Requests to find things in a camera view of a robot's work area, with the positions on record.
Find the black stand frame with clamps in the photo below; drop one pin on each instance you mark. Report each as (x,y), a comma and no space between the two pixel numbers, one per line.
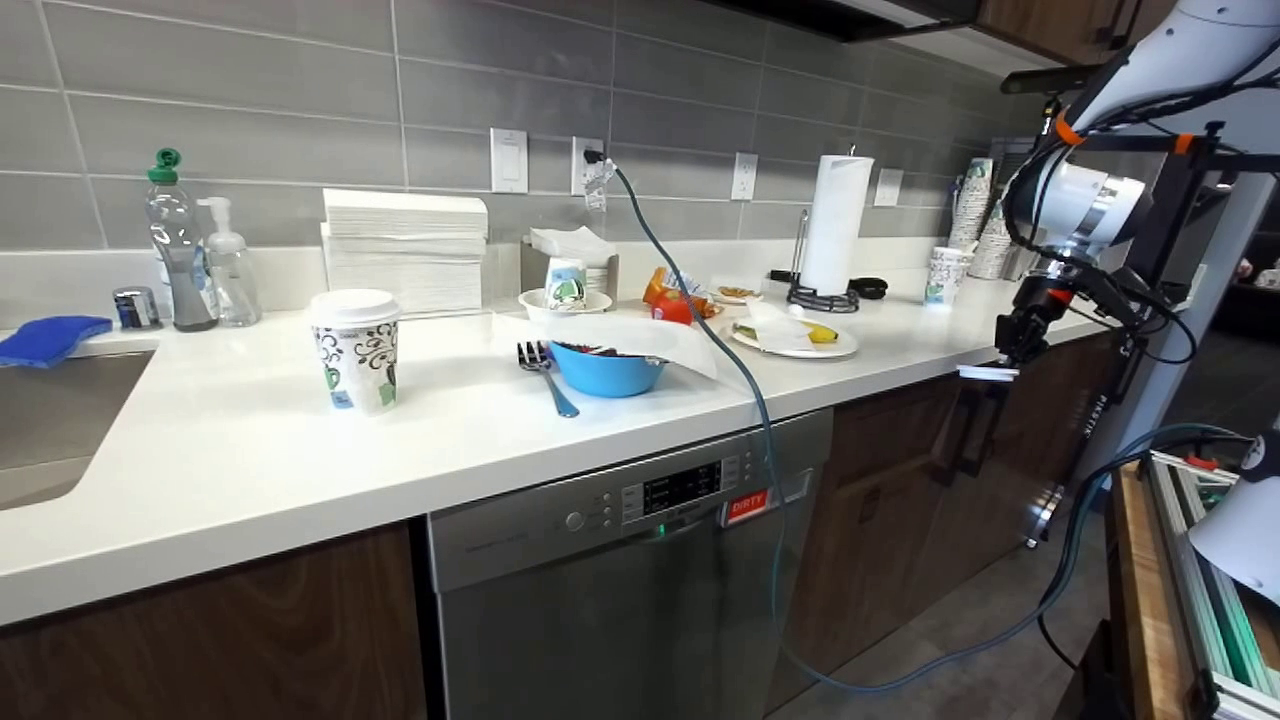
(1175,224)

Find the grey sheet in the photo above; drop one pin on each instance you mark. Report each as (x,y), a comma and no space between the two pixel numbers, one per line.
(1244,532)

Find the short printed cup stack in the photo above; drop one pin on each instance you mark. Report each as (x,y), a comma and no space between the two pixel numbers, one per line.
(993,246)

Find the small metal faucet fitting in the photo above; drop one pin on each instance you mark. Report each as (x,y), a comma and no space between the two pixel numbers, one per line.
(132,307)

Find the dark metal fork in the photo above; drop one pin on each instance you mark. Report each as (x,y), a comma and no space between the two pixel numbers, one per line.
(546,378)

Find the steel sink basin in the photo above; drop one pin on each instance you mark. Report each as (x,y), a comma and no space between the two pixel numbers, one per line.
(53,425)

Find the wooden cabinet under sink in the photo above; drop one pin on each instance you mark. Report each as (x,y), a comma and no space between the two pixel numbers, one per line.
(213,642)

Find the clear soap dispenser bottle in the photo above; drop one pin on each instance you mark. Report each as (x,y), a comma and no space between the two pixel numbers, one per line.
(235,279)

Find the printed white mug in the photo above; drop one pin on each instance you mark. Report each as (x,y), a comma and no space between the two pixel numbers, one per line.
(570,281)

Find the wooden trash bin cabinet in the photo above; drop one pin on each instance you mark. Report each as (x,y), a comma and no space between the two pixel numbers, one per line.
(880,545)

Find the white plate with food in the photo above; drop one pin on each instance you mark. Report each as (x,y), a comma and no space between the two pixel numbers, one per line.
(787,336)

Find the white saucer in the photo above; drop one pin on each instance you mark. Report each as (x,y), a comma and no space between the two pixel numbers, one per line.
(530,302)

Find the clear bottle with green cap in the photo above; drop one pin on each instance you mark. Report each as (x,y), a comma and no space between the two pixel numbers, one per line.
(180,263)

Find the small printed paper cup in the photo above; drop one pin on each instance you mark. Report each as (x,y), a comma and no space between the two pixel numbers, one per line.
(945,279)

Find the orange snack wrapper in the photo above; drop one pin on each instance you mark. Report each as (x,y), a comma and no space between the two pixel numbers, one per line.
(673,302)

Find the grey slanted stand board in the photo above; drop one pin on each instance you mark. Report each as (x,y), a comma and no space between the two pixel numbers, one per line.
(1183,360)

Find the shiny metal knob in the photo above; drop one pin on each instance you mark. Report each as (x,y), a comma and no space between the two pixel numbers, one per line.
(1045,515)

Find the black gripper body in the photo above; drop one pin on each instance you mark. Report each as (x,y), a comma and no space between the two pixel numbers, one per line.
(1042,314)

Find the white paper napkin stack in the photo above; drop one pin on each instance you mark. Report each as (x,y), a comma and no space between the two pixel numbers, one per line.
(406,250)

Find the white paper towel roll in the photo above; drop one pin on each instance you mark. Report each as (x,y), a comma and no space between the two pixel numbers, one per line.
(839,224)

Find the tall printed cup stack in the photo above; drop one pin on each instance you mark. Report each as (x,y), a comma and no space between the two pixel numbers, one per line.
(969,202)

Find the stainless steel dishwasher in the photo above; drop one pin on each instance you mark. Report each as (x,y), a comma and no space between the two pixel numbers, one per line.
(624,603)

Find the blue bowl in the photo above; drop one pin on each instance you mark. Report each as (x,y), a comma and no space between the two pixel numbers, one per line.
(604,375)

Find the white and green frame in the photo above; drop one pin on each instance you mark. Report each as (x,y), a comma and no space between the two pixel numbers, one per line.
(1227,642)

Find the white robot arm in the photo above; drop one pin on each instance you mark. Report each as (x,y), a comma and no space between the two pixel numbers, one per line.
(1175,54)

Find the white wall outlet plate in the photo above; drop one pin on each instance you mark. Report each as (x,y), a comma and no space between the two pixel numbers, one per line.
(887,184)
(743,174)
(510,159)
(582,167)

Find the blue cloth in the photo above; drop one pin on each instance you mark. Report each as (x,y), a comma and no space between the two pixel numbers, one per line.
(49,336)

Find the printed paper cup with lid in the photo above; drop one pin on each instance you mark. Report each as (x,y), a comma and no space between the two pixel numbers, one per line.
(354,350)

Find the dark range hood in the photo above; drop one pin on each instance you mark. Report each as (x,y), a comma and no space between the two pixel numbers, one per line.
(853,12)

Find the black paper towel holder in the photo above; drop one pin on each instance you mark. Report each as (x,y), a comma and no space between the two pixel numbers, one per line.
(822,302)

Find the yellow food piece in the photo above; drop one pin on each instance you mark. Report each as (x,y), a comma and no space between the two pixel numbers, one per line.
(827,333)

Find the wooden crate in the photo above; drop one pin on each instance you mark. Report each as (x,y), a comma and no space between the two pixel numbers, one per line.
(1144,603)

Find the wooden recycle drawer front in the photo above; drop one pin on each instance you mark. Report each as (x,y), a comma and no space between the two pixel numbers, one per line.
(1054,425)

